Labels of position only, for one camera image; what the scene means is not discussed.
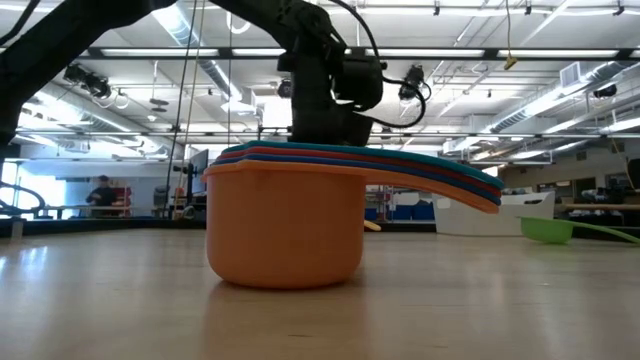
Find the black monitor on stand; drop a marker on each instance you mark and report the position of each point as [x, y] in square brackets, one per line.
[199, 170]

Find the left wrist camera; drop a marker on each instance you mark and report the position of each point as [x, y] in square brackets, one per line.
[360, 82]

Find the white plastic basket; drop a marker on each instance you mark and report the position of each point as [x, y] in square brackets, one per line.
[475, 220]

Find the yellow measuring cup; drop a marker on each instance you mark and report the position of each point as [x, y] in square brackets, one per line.
[372, 226]

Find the teal measuring cup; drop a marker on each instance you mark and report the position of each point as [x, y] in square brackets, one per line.
[280, 145]

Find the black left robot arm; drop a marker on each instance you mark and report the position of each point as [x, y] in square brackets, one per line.
[50, 40]

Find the green measuring cup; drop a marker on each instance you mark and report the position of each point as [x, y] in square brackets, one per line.
[545, 231]

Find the blue measuring cup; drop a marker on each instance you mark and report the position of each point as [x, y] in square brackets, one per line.
[280, 158]

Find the large orange measuring cup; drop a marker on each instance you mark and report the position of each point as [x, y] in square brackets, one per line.
[285, 225]

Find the person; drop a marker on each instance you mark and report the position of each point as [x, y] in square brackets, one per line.
[102, 195]

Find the red measuring cup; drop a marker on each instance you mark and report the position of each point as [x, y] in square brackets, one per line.
[280, 152]

